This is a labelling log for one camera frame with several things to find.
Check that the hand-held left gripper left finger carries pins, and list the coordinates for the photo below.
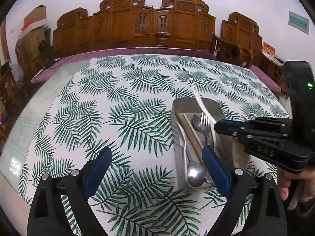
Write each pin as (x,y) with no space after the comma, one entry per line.
(98,169)

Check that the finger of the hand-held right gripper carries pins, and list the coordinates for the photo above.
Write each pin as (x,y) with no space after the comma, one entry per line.
(230,122)
(228,130)

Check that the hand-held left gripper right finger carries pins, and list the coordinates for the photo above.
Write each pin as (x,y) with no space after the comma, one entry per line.
(216,172)

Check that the grey metal tray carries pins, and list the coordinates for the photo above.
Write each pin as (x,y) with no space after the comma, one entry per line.
(233,152)

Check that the metal fork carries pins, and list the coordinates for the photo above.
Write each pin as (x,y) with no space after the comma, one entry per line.
(204,127)

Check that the light bamboo chopstick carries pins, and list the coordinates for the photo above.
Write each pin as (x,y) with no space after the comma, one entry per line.
(193,130)

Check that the long white plastic spoon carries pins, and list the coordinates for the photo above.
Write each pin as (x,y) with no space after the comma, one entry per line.
(200,100)

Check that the dark brown chopstick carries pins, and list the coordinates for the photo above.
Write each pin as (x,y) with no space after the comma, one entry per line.
(190,140)

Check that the person's right hand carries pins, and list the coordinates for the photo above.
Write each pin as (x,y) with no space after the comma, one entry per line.
(307,186)

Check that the wooden side cabinet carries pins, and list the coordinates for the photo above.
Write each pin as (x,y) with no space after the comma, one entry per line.
(270,65)

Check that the red calendar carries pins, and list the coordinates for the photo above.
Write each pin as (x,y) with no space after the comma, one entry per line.
(268,49)

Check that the leaf print tablecloth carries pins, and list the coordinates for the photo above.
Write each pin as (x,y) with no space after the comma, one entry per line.
(98,91)

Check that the carved wooden armchair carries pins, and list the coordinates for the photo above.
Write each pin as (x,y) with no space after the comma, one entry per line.
(233,34)

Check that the long purple seat cushion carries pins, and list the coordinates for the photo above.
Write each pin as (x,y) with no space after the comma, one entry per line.
(73,59)

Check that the clear plastic bag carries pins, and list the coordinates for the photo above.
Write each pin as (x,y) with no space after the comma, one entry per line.
(17,73)

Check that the large cardboard box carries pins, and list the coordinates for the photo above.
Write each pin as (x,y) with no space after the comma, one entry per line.
(32,45)

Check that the carved wooden sofa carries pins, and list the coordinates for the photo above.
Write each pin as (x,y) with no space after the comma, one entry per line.
(123,29)

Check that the small cardboard box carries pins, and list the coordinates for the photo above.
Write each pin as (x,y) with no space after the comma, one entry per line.
(35,17)

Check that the grey wall sign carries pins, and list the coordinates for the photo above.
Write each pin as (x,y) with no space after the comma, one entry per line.
(298,22)

